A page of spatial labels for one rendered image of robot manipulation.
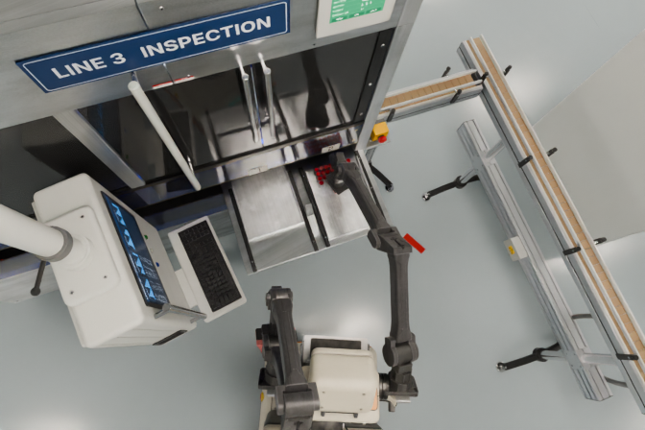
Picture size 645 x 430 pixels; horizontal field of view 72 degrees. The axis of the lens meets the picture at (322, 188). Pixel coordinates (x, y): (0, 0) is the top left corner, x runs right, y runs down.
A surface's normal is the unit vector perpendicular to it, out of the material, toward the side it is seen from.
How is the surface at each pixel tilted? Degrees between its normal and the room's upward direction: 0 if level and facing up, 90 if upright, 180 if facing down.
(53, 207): 0
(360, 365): 42
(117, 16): 90
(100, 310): 0
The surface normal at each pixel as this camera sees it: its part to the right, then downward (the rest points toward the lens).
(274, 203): 0.07, -0.32
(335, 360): 0.08, -0.87
